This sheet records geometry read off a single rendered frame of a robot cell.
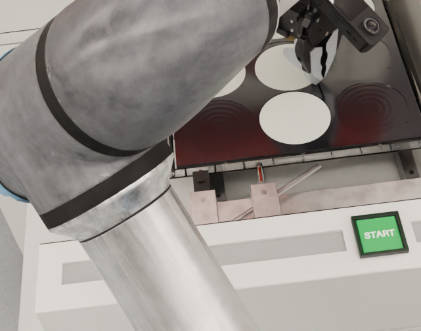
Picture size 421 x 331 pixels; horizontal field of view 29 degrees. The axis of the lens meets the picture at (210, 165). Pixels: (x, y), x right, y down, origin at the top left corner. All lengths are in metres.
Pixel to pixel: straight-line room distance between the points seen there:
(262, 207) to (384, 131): 0.21
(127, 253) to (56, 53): 0.16
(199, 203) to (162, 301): 0.45
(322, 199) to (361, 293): 0.17
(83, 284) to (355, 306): 0.32
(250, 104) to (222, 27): 0.64
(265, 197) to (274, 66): 0.25
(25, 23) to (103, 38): 0.92
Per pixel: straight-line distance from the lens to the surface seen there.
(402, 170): 1.19
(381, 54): 1.26
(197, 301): 0.64
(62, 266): 0.98
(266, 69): 1.24
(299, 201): 1.10
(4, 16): 1.45
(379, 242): 0.96
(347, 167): 1.21
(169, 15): 0.54
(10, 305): 2.14
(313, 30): 1.10
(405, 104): 1.19
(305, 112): 1.17
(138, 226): 0.62
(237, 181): 1.20
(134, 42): 0.53
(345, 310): 1.01
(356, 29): 1.07
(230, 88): 1.21
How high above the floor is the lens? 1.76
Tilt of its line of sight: 50 degrees down
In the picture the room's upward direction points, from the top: 8 degrees counter-clockwise
